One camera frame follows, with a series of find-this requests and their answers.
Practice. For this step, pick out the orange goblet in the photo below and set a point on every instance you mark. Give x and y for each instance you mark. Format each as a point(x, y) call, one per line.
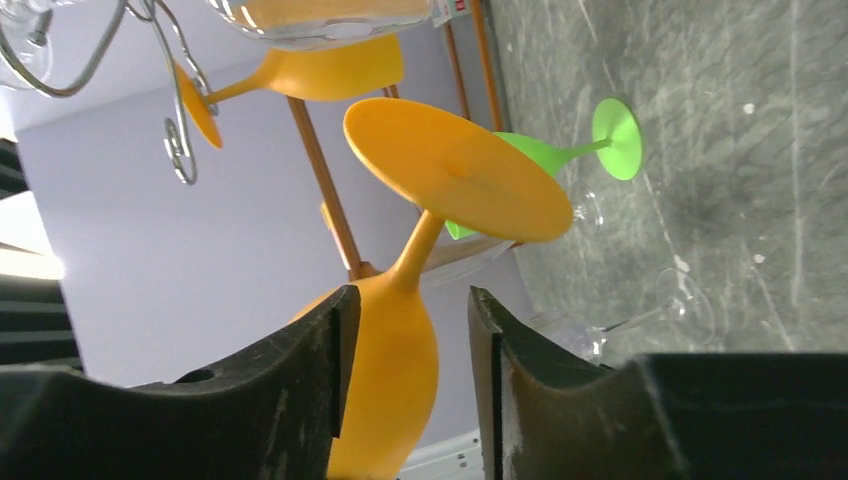
point(328, 75)
point(456, 171)

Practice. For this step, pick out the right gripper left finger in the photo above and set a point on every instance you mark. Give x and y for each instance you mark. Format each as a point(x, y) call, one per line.
point(269, 411)

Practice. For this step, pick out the green plastic goblet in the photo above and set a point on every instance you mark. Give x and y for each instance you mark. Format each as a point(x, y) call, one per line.
point(617, 143)

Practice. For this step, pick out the orange wooden shelf rack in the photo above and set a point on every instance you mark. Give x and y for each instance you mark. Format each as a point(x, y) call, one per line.
point(453, 260)

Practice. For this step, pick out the clear wine glass handled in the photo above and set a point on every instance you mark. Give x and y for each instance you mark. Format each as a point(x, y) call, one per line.
point(318, 20)

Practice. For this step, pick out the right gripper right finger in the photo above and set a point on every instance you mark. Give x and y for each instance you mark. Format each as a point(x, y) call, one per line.
point(545, 413)

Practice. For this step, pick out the clear wine glass front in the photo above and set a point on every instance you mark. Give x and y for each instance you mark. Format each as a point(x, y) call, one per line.
point(683, 306)

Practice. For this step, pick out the clear wine glass left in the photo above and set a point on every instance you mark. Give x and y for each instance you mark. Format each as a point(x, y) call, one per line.
point(588, 217)

